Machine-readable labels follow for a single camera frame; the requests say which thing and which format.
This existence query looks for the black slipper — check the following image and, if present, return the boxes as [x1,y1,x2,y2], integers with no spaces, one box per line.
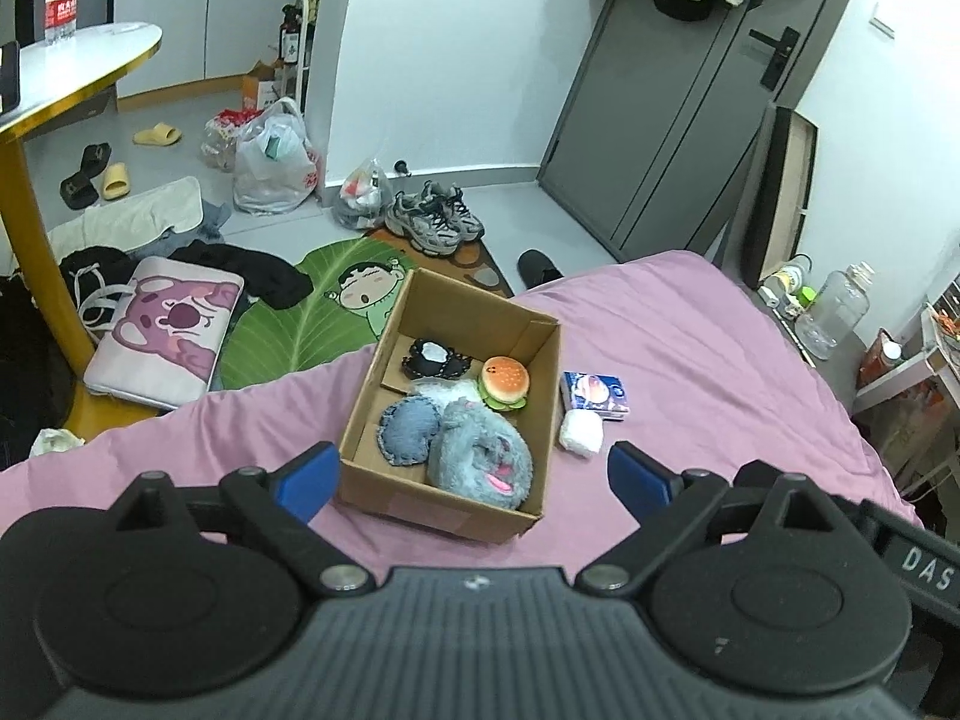
[59,143,112,210]

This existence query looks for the yellow slipper near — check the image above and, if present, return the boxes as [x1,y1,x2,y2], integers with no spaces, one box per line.
[101,163,130,202]

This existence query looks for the brown cardboard box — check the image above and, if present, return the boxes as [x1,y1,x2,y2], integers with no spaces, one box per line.
[338,270,562,543]

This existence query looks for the leaning wooden framed board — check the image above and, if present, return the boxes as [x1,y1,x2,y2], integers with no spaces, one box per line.
[740,106,818,289]

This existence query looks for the small cardboard box on floor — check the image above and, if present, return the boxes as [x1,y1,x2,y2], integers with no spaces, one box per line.
[241,62,278,110]

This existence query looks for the clear plastic water jug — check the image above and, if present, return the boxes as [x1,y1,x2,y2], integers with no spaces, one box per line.
[794,262,875,361]

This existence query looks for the grey sneaker right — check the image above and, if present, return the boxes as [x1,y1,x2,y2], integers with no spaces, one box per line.
[423,181,485,242]

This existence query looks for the dark spray bottle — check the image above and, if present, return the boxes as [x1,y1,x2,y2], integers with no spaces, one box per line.
[278,4,301,67]

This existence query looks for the black stitched pouch white centre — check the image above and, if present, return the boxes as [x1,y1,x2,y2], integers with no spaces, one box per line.
[400,338,472,380]

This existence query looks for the pink bed sheet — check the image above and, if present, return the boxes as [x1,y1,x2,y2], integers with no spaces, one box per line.
[2,252,913,574]

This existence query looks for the yellow slipper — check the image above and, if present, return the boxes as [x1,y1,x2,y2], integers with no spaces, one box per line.
[132,122,182,148]
[101,163,130,202]

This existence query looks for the green-cap baby bottle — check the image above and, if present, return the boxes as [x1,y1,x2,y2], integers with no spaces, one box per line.
[757,254,812,319]

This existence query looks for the grey sneaker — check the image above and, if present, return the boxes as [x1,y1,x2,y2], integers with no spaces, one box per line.
[423,181,485,242]
[384,192,462,257]

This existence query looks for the blue denim patterned pouch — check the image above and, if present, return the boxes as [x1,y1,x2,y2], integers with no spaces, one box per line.
[376,395,441,466]

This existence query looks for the blue printed tissue packet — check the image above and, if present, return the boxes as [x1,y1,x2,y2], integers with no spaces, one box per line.
[560,371,630,421]

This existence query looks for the grey door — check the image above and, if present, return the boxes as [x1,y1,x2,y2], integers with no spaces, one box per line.
[537,0,850,262]

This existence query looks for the white floor cabinet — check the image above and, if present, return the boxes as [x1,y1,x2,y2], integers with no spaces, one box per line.
[114,0,295,101]

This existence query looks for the black shoe by bed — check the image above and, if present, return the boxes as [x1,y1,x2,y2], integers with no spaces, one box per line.
[517,249,563,289]

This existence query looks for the white plastic shopping bag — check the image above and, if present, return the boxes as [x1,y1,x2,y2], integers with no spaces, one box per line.
[233,98,322,215]

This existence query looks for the hamburger plush toy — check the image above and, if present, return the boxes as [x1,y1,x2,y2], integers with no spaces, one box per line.
[477,356,530,411]

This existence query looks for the clear bag of trash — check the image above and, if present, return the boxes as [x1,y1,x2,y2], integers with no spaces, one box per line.
[332,158,394,232]

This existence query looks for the yellow slipper far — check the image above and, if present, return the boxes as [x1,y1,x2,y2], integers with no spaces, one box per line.
[132,122,182,148]

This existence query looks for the pink bear tote bag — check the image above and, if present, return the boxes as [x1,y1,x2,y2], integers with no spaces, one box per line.
[78,257,244,411]

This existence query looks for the grey sneaker left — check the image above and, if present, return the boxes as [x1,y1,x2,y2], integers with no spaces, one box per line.
[384,192,462,257]

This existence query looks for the clear bag white beads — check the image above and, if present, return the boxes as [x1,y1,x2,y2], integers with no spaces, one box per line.
[409,377,482,410]

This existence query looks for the black door handle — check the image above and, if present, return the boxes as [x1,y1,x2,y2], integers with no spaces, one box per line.
[748,26,800,91]

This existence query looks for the green leaf cartoon rug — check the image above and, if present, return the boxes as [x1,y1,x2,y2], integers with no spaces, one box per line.
[216,227,516,392]

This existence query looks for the grey fluffy plush towel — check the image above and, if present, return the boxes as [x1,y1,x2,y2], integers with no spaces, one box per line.
[427,400,534,511]

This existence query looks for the cream cloth on floor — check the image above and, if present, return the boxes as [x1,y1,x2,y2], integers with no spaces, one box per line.
[47,176,203,262]

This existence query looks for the black clothes on floor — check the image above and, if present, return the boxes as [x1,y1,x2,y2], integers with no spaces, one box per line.
[60,241,313,310]

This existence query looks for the brown jar white lid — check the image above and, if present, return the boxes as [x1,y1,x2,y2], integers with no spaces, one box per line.
[857,328,903,388]

